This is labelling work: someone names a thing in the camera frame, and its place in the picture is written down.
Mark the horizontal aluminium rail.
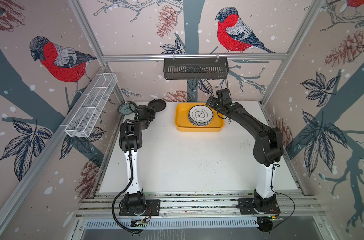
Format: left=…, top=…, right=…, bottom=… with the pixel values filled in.
left=102, top=53, right=288, bottom=63

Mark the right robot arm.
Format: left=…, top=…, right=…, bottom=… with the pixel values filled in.
left=206, top=89, right=284, bottom=213

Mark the black hanging basket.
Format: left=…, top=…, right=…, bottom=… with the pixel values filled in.
left=163, top=58, right=229, bottom=80

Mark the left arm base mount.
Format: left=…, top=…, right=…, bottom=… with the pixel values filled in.
left=119, top=200, right=160, bottom=217

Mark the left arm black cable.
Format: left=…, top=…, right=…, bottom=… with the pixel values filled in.
left=111, top=149, right=146, bottom=235

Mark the white plate green motif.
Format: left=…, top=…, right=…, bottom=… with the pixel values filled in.
left=189, top=105, right=214, bottom=123

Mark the small black plate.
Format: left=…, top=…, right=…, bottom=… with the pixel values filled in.
left=147, top=99, right=166, bottom=112

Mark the yellow plastic bin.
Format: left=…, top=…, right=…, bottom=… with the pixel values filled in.
left=175, top=103, right=225, bottom=133

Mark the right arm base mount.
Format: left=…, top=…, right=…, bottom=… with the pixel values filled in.
left=237, top=198, right=281, bottom=216

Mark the small teal patterned plate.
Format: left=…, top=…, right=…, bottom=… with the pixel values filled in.
left=118, top=102, right=137, bottom=116

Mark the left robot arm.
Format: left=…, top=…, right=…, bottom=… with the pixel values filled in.
left=119, top=102, right=156, bottom=215

